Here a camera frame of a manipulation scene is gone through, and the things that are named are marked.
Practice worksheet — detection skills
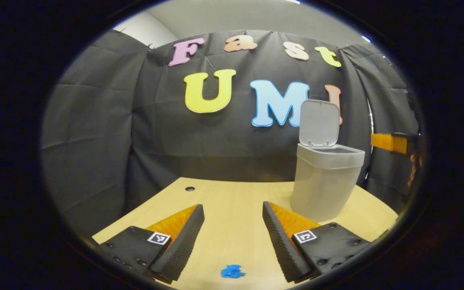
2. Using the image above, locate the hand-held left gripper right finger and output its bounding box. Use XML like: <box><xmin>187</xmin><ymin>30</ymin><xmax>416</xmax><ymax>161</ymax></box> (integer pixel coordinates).
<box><xmin>263</xmin><ymin>201</ymin><xmax>377</xmax><ymax>283</ymax></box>

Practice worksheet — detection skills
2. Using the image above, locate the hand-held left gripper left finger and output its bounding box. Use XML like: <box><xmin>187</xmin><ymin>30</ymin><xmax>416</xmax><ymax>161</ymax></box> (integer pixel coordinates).
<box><xmin>95</xmin><ymin>204</ymin><xmax>205</xmax><ymax>284</ymax></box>

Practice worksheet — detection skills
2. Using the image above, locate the blue paper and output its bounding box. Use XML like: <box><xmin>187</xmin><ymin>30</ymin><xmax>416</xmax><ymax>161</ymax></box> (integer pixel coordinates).
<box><xmin>221</xmin><ymin>264</ymin><xmax>246</xmax><ymax>278</ymax></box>

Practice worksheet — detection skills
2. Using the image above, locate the white desktop garbage bin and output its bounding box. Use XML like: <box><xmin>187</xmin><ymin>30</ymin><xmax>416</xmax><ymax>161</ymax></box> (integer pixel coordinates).
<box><xmin>290</xmin><ymin>99</ymin><xmax>365</xmax><ymax>223</ymax></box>

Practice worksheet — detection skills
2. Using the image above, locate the wooden desktop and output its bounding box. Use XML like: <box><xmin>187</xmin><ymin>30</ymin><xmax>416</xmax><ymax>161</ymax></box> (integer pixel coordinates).
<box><xmin>92</xmin><ymin>177</ymin><xmax>398</xmax><ymax>290</ymax></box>

